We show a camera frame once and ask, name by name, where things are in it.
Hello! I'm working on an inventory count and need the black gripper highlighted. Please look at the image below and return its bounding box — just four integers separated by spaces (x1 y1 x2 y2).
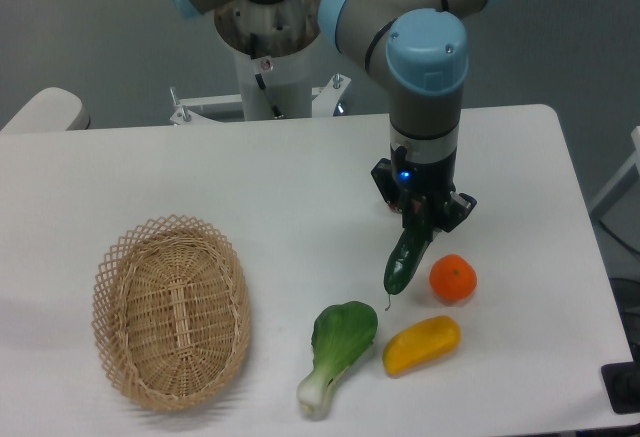
371 146 477 242

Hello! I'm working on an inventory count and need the green cucumber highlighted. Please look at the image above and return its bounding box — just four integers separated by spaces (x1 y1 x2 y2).
383 203 434 311

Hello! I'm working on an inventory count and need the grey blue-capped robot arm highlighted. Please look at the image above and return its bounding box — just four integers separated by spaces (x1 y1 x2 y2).
172 0 500 241

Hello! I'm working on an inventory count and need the orange tangerine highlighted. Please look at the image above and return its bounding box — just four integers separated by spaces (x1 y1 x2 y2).
429 254 477 301

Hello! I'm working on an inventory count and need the yellow mango slice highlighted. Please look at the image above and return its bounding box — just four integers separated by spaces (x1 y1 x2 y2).
382 315 462 377

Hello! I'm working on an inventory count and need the green bok choy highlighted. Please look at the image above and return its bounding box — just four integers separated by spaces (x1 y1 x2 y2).
296 301 378 419

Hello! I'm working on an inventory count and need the black device at table edge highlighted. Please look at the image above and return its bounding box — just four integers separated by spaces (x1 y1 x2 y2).
601 361 639 415

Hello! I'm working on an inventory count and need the woven wicker basket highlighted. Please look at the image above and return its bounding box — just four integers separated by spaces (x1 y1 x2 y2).
92 215 251 412

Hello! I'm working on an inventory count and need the white chair armrest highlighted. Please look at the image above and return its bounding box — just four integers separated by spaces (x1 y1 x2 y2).
1 87 91 135

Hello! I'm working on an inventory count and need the white furniture frame right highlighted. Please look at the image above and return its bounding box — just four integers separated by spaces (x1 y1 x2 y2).
587 127 639 221

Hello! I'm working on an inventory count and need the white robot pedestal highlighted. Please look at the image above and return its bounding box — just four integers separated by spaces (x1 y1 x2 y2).
170 0 351 125

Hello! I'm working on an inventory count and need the black cable on pedestal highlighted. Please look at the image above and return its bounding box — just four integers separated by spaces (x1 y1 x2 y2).
249 31 285 120

